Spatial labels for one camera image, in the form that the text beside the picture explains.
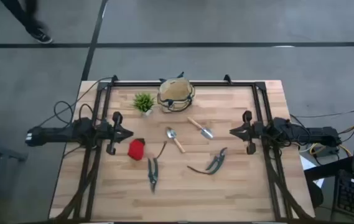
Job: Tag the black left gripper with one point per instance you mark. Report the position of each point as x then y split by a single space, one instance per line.
116 137

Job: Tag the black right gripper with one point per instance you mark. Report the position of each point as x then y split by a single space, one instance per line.
249 132

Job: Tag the red gardening glove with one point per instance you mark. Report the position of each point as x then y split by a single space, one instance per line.
135 150

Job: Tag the beige canvas gardening bag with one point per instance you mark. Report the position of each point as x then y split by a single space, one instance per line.
175 91

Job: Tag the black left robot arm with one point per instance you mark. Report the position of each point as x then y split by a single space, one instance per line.
58 133

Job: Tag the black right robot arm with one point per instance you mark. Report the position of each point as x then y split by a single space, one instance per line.
304 133

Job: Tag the small green potted plant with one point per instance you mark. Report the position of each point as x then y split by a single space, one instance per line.
143 102

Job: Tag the white paper sheet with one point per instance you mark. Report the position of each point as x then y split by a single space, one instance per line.
307 163

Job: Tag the grey power box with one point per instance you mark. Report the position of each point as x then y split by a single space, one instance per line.
327 152

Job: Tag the black round stool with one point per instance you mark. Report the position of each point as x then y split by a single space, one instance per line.
317 194

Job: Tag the person's shoe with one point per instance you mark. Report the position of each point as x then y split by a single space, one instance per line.
41 36

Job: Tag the person's leg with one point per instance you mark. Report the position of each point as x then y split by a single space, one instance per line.
21 14

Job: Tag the black metal table frame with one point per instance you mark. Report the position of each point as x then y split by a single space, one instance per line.
179 84

